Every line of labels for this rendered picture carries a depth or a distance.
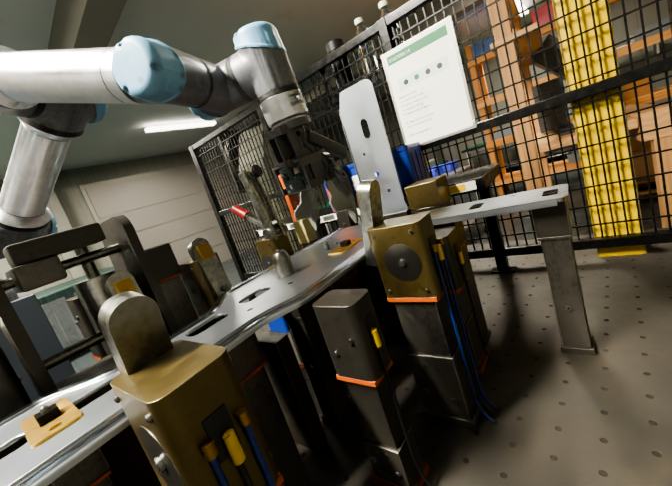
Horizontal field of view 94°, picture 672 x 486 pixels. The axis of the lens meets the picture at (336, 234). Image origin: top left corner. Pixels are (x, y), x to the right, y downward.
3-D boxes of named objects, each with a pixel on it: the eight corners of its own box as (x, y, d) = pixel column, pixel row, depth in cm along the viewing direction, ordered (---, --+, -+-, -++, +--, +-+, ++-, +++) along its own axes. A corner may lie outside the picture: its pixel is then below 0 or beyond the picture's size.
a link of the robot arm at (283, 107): (280, 104, 59) (311, 85, 54) (289, 127, 61) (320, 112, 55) (251, 109, 54) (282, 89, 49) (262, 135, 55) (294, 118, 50)
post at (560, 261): (595, 355, 55) (565, 199, 51) (561, 352, 59) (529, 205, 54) (594, 339, 59) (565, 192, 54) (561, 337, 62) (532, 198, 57)
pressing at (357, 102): (407, 209, 82) (368, 75, 76) (370, 217, 89) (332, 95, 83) (408, 209, 82) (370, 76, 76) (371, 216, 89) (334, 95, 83)
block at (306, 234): (347, 350, 83) (301, 219, 77) (337, 349, 85) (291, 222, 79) (354, 342, 85) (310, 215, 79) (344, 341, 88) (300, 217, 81)
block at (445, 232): (499, 380, 58) (462, 235, 53) (437, 371, 65) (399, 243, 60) (506, 355, 63) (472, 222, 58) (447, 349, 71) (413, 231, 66)
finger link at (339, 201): (343, 233, 55) (310, 193, 55) (359, 220, 60) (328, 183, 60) (353, 225, 53) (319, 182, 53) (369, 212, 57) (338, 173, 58)
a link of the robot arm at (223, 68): (156, 72, 51) (209, 40, 47) (202, 85, 61) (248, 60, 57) (176, 121, 52) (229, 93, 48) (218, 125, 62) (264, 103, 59)
